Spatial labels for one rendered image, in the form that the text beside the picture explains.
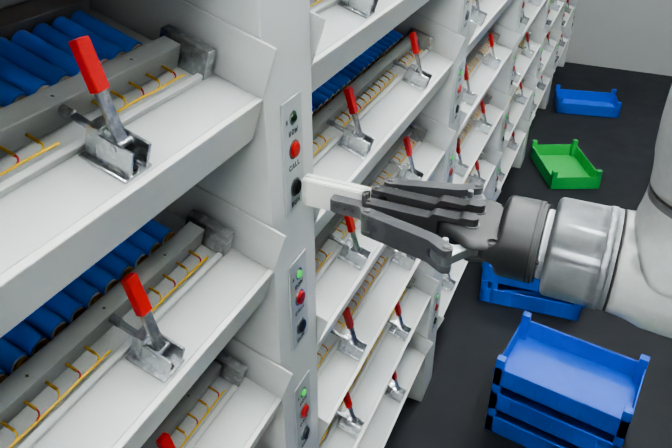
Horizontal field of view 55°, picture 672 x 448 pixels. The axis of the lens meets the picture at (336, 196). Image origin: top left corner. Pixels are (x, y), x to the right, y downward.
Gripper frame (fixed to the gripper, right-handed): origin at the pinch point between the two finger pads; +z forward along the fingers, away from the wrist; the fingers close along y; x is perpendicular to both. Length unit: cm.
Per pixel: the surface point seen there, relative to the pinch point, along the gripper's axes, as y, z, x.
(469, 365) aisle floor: 83, -4, -100
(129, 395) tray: -24.5, 7.0, -6.8
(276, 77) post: -2.4, 4.8, 12.5
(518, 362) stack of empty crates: 73, -17, -84
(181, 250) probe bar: -10.9, 11.3, -2.9
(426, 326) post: 65, 5, -74
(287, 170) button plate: -1.4, 4.6, 2.6
